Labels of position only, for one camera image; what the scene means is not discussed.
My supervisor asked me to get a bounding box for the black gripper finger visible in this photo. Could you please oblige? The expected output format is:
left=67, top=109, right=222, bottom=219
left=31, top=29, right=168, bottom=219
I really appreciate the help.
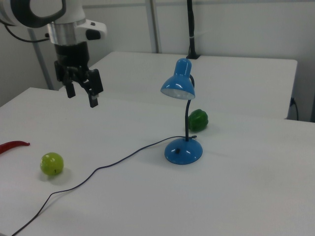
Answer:
left=80, top=68, right=103, bottom=108
left=65, top=81, right=76, bottom=99

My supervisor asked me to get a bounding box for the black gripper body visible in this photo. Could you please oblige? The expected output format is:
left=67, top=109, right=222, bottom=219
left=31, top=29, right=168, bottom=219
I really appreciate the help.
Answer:
left=54, top=41, right=90, bottom=86

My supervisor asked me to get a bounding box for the blue gooseneck desk lamp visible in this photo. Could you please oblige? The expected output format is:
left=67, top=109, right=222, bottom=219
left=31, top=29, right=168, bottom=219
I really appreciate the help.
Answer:
left=160, top=58, right=204, bottom=165

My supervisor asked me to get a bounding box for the light green apple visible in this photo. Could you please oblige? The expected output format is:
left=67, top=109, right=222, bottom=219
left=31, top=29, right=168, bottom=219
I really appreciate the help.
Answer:
left=40, top=152, right=64, bottom=177

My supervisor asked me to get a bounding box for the red chili pepper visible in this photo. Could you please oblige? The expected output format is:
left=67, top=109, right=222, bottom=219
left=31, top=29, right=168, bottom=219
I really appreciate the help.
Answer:
left=0, top=140, right=31, bottom=156

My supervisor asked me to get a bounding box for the green bell pepper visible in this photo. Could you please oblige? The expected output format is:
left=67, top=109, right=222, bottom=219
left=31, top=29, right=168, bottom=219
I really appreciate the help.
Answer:
left=188, top=109, right=209, bottom=132

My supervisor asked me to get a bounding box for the black pole with clamp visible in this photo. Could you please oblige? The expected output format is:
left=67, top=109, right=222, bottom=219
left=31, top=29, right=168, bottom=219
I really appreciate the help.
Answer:
left=186, top=0, right=201, bottom=60

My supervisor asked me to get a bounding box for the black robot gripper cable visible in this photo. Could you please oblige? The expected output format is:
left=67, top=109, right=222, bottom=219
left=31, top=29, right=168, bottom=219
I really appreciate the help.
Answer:
left=4, top=24, right=50, bottom=43

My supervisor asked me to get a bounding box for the black lamp power cable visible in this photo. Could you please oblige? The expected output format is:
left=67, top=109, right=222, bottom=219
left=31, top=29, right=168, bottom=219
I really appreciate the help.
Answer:
left=11, top=136, right=197, bottom=236

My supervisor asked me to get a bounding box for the black wall socket cable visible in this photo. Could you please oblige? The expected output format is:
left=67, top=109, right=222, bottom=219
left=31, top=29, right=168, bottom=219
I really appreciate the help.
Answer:
left=290, top=97, right=299, bottom=121

